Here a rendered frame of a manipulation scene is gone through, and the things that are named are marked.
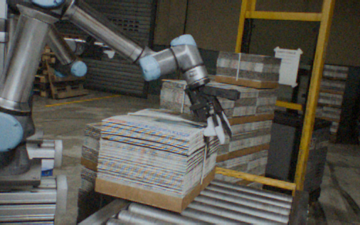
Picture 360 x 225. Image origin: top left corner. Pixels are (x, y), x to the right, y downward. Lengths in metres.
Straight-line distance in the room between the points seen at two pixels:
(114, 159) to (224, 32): 7.86
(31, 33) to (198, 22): 8.07
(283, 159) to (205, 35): 5.94
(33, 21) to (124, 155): 0.46
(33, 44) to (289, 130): 2.59
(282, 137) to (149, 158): 2.38
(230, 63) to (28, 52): 1.92
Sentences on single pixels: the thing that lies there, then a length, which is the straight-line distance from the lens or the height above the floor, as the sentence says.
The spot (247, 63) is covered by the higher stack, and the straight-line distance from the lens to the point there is 2.80.
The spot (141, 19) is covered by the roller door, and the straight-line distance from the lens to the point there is 9.58.
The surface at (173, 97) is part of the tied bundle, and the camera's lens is 2.41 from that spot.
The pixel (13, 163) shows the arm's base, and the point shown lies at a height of 0.85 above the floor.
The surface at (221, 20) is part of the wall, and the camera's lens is 9.00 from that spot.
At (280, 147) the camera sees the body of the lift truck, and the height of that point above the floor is 0.55.
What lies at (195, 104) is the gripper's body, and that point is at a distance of 1.24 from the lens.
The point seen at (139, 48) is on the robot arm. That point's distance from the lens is 1.33.
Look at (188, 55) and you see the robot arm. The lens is 1.23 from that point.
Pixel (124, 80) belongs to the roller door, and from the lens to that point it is 9.74.
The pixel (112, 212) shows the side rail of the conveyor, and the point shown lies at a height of 0.80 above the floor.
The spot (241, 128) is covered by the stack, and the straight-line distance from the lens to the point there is 2.63.
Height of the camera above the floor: 1.27
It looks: 8 degrees down
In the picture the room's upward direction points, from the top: 7 degrees clockwise
